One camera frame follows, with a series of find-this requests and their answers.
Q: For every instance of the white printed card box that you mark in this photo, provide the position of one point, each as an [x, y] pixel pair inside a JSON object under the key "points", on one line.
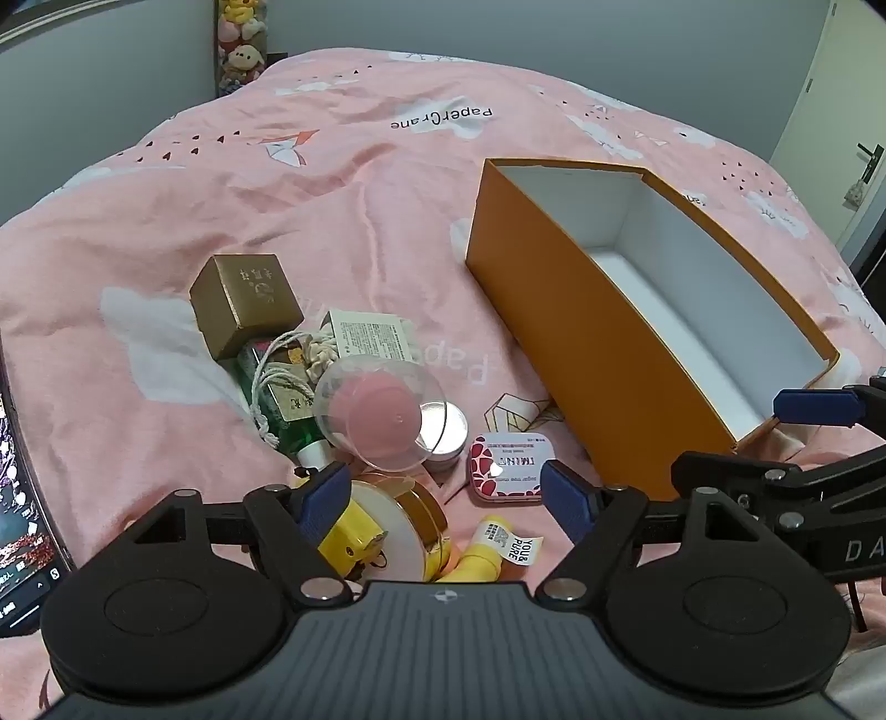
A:
{"points": [[367, 336]]}

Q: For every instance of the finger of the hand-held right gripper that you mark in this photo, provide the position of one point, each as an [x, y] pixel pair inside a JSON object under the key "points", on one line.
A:
{"points": [[813, 406], [720, 474]]}

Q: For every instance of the clear round container pink inside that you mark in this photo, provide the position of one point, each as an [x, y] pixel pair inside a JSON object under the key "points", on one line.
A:
{"points": [[374, 408]]}

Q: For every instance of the yellow bottle with white tag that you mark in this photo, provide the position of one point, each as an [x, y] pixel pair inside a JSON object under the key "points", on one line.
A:
{"points": [[484, 554]]}

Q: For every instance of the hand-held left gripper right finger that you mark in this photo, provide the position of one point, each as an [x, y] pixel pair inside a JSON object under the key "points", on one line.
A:
{"points": [[564, 495]]}

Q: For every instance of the small silver jar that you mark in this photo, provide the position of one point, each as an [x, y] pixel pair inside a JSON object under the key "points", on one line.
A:
{"points": [[448, 433]]}

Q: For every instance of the pale door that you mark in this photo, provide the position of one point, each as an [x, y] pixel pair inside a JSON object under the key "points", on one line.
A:
{"points": [[851, 104]]}

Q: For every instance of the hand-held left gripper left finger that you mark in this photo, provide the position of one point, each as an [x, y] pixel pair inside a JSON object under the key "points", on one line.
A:
{"points": [[325, 495]]}

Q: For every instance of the green glass bottle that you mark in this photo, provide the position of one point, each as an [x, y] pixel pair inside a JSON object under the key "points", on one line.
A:
{"points": [[297, 433]]}

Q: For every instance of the gold cardboard box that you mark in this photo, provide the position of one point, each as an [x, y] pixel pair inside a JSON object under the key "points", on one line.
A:
{"points": [[242, 298]]}

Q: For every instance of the red patterned mint tin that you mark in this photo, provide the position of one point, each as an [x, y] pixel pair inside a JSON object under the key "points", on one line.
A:
{"points": [[505, 464]]}

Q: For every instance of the orange cardboard box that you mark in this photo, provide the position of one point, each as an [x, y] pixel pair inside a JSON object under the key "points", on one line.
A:
{"points": [[588, 332]]}

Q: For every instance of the round white gold tin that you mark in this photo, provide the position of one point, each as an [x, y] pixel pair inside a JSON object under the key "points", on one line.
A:
{"points": [[401, 526]]}

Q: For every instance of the pink printed blanket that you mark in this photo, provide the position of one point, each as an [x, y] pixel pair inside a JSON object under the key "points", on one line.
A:
{"points": [[277, 194]]}

